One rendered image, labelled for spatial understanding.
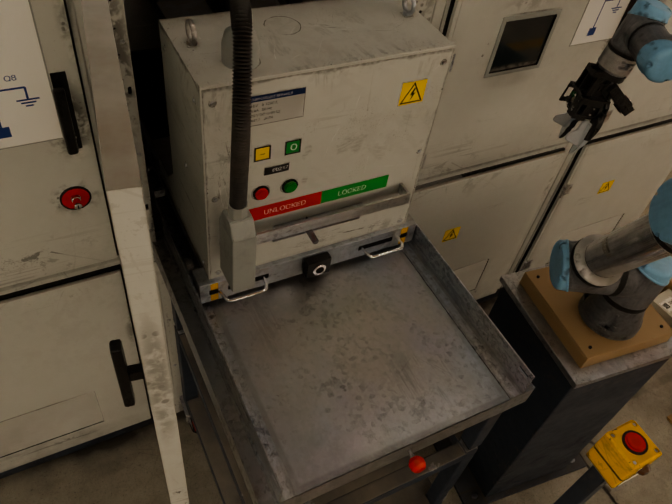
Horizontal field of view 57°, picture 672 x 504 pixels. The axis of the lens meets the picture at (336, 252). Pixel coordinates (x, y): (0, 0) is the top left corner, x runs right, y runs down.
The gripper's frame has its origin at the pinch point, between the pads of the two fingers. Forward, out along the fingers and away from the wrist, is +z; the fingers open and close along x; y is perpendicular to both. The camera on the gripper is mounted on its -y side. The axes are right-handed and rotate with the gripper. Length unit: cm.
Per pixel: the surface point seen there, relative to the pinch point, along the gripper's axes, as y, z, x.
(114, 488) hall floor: 99, 127, 29
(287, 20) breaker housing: 75, -17, 1
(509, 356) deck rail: 22, 24, 46
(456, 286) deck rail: 28.1, 24.9, 26.7
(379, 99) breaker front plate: 57, -12, 13
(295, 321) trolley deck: 64, 36, 30
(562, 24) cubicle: 1.2, -16.9, -24.8
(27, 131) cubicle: 118, 6, 12
